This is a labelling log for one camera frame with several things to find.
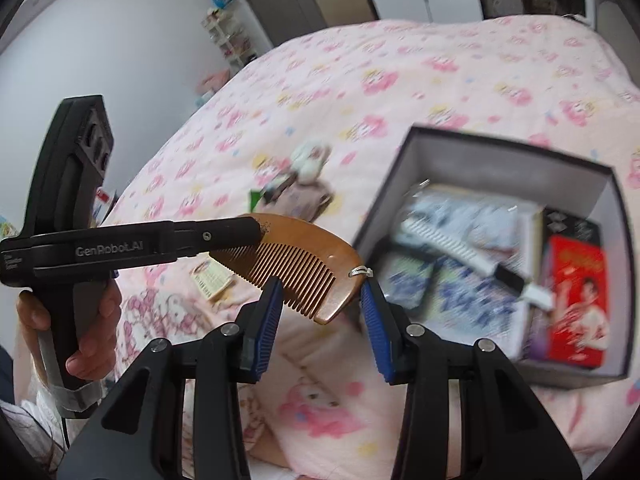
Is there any brown wooden comb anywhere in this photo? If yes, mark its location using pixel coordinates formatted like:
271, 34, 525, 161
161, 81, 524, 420
209, 213, 362, 326

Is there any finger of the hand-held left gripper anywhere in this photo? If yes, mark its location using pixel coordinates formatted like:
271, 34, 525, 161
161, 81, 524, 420
172, 215, 263, 261

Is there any person's left hand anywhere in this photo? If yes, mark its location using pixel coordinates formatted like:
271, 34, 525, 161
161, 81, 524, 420
15, 280, 122, 380

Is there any white plush toy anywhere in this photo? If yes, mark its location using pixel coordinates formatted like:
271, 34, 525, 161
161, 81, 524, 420
290, 142, 333, 183

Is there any white cluttered shelf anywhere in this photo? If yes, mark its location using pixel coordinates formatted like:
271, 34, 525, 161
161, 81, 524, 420
200, 0, 261, 76

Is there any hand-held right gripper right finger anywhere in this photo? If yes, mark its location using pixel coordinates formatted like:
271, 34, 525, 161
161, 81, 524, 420
361, 280, 583, 480

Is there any person's left forearm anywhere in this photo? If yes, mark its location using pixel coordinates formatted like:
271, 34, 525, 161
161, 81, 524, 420
0, 350, 68, 480

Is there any pink beige cloth pouch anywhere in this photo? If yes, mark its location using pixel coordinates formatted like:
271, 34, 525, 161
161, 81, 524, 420
272, 175, 335, 223

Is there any red printed packet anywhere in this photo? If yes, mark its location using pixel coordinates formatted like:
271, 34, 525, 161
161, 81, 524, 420
545, 235, 608, 368

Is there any green foil packet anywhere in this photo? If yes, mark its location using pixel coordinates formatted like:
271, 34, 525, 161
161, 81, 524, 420
248, 187, 277, 213

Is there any white plastic comb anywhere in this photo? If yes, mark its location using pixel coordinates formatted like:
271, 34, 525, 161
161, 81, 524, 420
400, 217, 553, 311

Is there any blue white patterned packet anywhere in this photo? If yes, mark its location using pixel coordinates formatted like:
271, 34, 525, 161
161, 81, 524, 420
386, 254, 435, 307
415, 192, 523, 253
429, 269, 528, 358

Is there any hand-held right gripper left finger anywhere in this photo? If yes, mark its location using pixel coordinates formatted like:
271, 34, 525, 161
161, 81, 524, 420
56, 277, 285, 480

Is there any dark door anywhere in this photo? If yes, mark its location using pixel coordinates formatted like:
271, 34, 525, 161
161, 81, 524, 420
235, 0, 378, 48

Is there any black patterned small box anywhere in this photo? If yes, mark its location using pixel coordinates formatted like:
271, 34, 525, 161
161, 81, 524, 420
542, 207, 601, 246

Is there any black cardboard box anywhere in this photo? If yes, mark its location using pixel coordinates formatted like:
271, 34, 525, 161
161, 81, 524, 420
352, 126, 632, 390

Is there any small printed paper packet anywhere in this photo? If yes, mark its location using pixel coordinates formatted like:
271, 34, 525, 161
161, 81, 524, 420
191, 260, 236, 303

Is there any pink printed blanket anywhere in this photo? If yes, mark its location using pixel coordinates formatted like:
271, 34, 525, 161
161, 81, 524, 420
97, 14, 640, 480

